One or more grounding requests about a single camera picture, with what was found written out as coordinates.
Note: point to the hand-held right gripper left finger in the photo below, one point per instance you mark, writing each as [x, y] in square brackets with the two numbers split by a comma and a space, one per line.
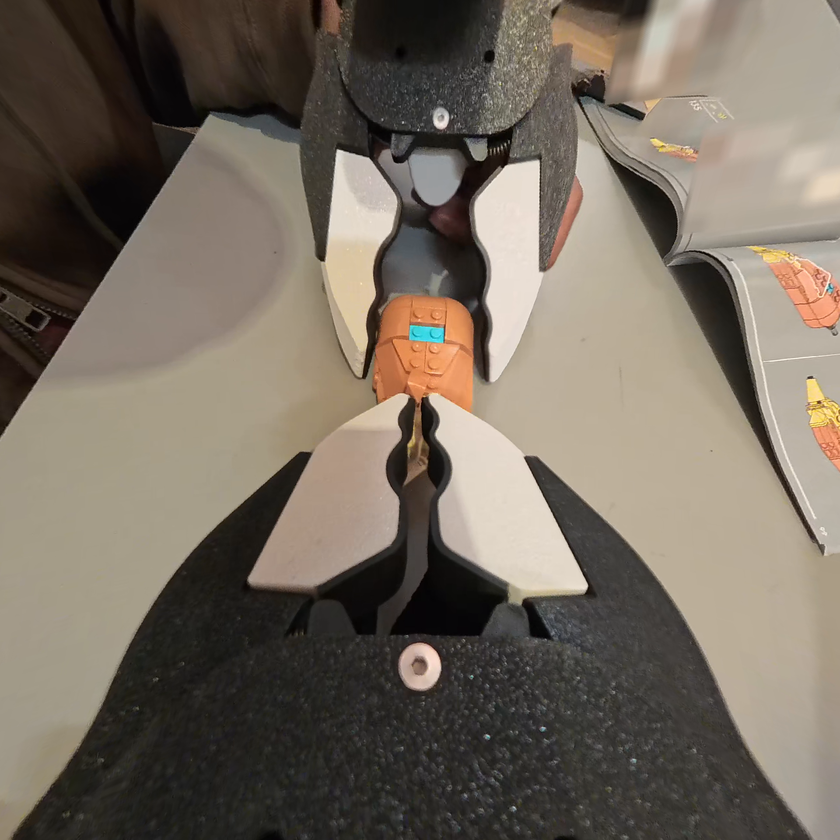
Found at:
[341, 512]

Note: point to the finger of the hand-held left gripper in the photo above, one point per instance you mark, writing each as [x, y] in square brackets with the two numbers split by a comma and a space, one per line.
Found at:
[515, 262]
[358, 262]

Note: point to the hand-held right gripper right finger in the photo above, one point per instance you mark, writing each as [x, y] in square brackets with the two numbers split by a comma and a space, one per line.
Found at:
[499, 512]

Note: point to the brown brick model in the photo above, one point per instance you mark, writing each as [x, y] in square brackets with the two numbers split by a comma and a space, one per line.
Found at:
[420, 354]

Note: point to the grey desk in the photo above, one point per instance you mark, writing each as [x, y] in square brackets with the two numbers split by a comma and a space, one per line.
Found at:
[164, 459]

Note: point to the grey instruction booklet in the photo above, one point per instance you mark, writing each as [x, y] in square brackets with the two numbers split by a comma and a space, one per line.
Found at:
[774, 328]

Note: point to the brown jacket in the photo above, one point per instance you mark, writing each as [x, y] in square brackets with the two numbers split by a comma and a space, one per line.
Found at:
[98, 131]

